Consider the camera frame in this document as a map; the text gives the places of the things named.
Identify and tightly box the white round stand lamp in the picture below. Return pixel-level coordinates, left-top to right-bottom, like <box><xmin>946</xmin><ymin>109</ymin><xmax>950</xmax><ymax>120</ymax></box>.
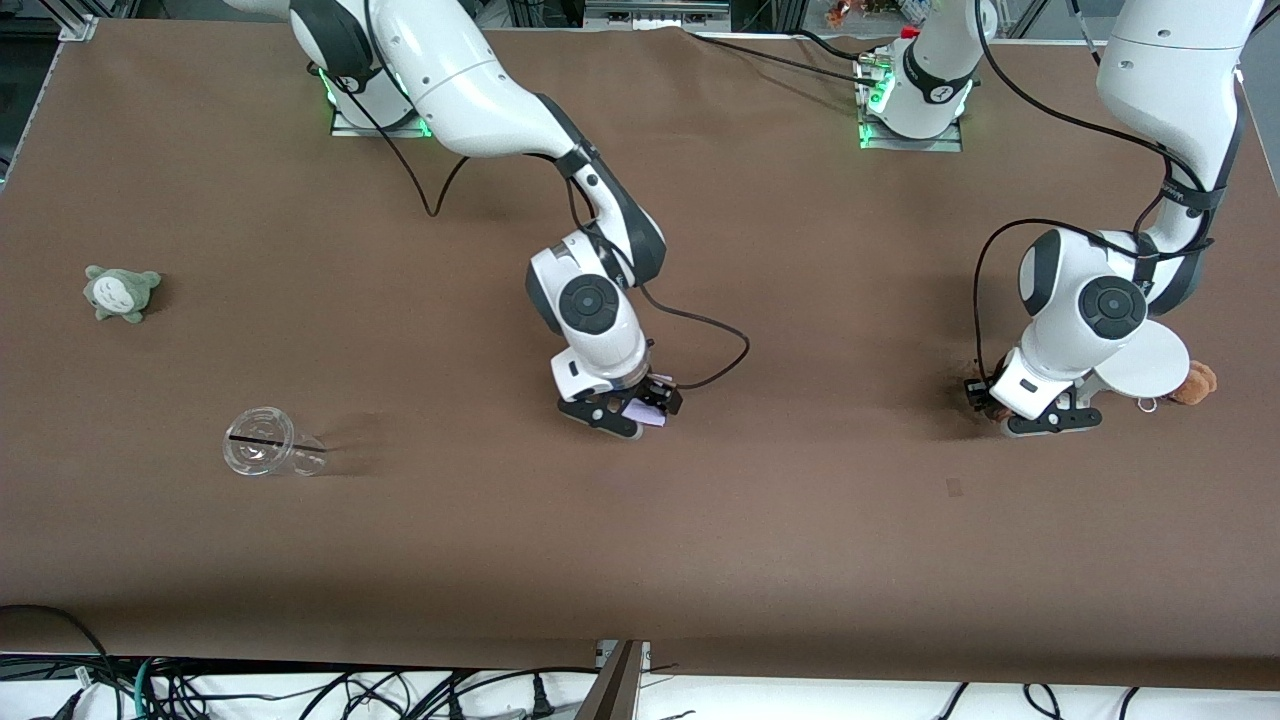
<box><xmin>1003</xmin><ymin>318</ymin><xmax>1191</xmax><ymax>436</ymax></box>

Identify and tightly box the brown table cover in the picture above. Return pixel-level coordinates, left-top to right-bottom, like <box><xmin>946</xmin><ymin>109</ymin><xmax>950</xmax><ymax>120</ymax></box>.
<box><xmin>0</xmin><ymin>20</ymin><xmax>1280</xmax><ymax>691</ymax></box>

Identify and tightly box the clear plastic cup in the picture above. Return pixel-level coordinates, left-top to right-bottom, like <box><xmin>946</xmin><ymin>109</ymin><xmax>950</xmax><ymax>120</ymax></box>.
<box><xmin>222</xmin><ymin>406</ymin><xmax>329</xmax><ymax>478</ymax></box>

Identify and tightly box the black drinking straw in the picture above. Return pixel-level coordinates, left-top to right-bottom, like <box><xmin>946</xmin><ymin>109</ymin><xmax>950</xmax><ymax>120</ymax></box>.
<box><xmin>228</xmin><ymin>434</ymin><xmax>329</xmax><ymax>454</ymax></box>

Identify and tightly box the grey plush toy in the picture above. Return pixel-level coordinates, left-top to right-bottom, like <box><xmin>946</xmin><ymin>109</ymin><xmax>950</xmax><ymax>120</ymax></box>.
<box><xmin>83</xmin><ymin>264</ymin><xmax>163</xmax><ymax>324</ymax></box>

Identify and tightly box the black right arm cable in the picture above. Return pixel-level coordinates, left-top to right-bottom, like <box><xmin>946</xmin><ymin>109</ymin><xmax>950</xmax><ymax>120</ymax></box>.
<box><xmin>340</xmin><ymin>0</ymin><xmax>751</xmax><ymax>391</ymax></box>

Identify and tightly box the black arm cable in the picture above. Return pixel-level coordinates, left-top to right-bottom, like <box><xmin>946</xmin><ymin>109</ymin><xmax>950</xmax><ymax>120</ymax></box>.
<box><xmin>340</xmin><ymin>0</ymin><xmax>751</xmax><ymax>391</ymax></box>
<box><xmin>972</xmin><ymin>0</ymin><xmax>1216</xmax><ymax>386</ymax></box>

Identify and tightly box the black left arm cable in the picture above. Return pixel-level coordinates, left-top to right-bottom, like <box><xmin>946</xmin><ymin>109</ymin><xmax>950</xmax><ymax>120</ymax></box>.
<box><xmin>972</xmin><ymin>0</ymin><xmax>1216</xmax><ymax>386</ymax></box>

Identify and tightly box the brown teddy keychain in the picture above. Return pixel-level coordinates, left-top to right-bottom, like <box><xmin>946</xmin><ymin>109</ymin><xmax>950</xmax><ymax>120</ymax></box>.
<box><xmin>1137</xmin><ymin>360</ymin><xmax>1219</xmax><ymax>413</ymax></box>

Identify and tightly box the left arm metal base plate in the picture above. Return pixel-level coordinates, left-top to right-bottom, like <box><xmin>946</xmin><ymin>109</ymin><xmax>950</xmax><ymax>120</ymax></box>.
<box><xmin>856</xmin><ymin>55</ymin><xmax>964</xmax><ymax>153</ymax></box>

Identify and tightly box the grey metal post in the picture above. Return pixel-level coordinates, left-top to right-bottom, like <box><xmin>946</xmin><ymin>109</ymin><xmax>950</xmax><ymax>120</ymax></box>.
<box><xmin>575</xmin><ymin>640</ymin><xmax>652</xmax><ymax>720</ymax></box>

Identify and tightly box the black table cable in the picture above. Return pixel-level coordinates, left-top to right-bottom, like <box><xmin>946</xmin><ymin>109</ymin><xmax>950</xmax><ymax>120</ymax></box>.
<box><xmin>795</xmin><ymin>28</ymin><xmax>876</xmax><ymax>61</ymax></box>
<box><xmin>690</xmin><ymin>35</ymin><xmax>881</xmax><ymax>83</ymax></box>

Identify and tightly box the grey metal rail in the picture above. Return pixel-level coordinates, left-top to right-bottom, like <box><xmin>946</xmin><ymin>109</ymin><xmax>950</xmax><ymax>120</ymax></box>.
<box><xmin>585</xmin><ymin>0</ymin><xmax>733</xmax><ymax>29</ymax></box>

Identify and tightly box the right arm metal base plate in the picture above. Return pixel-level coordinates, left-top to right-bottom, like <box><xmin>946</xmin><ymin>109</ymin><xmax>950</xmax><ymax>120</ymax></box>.
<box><xmin>330</xmin><ymin>65</ymin><xmax>433</xmax><ymax>139</ymax></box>

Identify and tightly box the thick black floor cable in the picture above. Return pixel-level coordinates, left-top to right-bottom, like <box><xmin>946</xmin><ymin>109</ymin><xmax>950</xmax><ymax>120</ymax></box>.
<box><xmin>0</xmin><ymin>604</ymin><xmax>121</xmax><ymax>720</ymax></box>

